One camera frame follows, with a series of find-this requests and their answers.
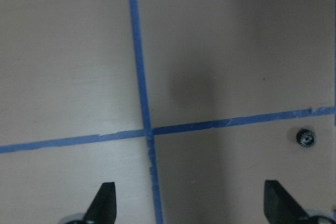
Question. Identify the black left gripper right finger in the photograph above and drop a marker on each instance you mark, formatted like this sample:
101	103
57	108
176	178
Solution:
281	207

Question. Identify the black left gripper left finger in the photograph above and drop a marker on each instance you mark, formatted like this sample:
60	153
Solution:
102	210

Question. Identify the small black toothed gear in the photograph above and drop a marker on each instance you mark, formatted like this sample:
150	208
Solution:
306	138

